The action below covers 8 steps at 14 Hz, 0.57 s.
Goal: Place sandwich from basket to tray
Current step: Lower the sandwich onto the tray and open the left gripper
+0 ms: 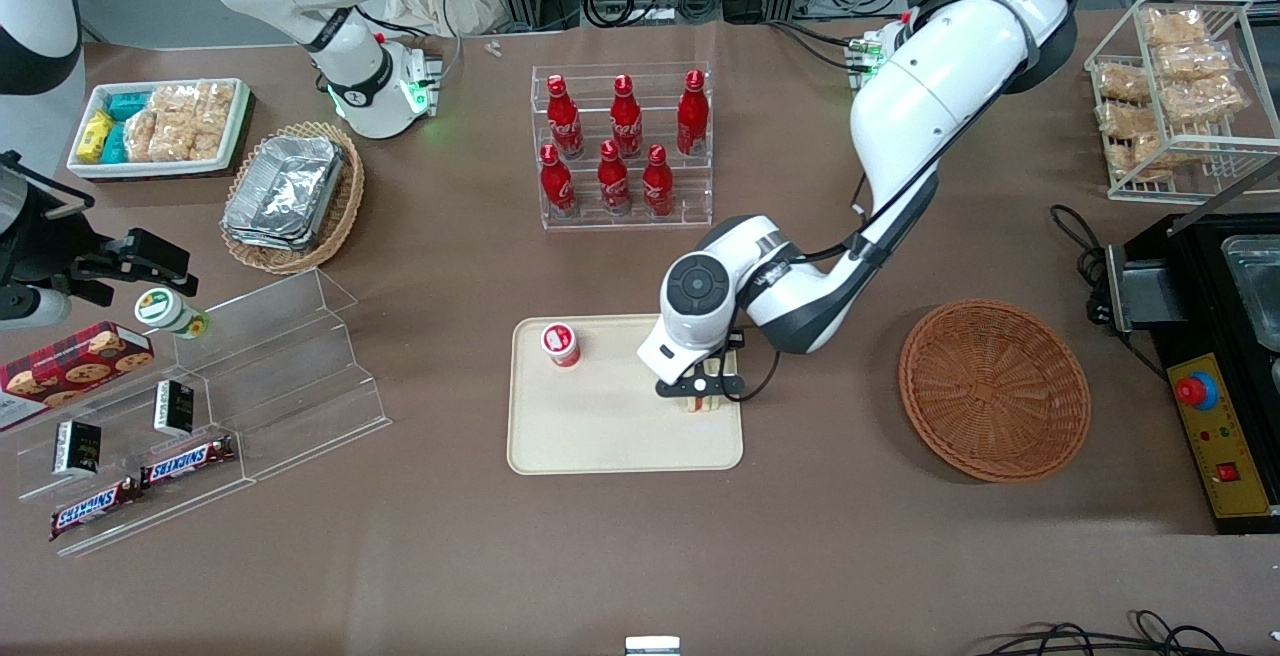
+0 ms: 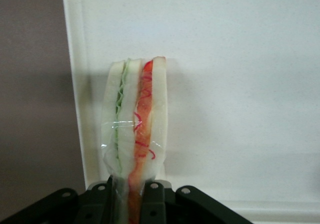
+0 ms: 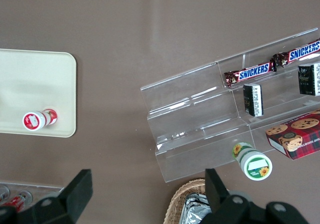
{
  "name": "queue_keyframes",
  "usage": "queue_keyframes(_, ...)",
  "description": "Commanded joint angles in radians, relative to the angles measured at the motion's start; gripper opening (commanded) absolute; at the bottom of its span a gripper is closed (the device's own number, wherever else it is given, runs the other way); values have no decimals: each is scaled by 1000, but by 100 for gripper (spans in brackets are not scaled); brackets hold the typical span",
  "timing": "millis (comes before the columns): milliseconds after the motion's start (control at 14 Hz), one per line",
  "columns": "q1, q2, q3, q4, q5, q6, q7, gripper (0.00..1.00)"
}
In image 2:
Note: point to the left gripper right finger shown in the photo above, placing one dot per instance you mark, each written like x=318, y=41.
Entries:
x=190, y=209

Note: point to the beige plastic tray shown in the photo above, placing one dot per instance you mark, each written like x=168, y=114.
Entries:
x=225, y=84

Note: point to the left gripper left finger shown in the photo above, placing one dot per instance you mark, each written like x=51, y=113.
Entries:
x=62, y=209

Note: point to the triangle sandwich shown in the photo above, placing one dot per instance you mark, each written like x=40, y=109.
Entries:
x=136, y=124

